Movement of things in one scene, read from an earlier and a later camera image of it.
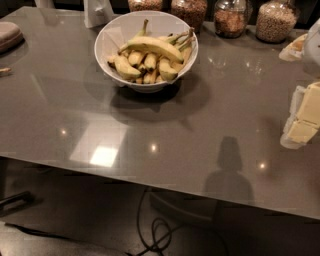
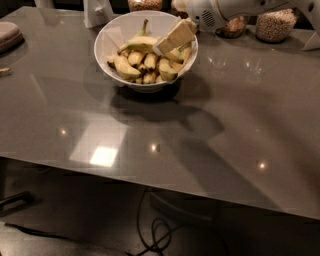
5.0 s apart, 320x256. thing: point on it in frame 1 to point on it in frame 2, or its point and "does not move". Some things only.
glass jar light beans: (276, 21) does not move
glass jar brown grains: (145, 5) does not move
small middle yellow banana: (136, 58) does not move
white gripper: (313, 50) to (204, 13)
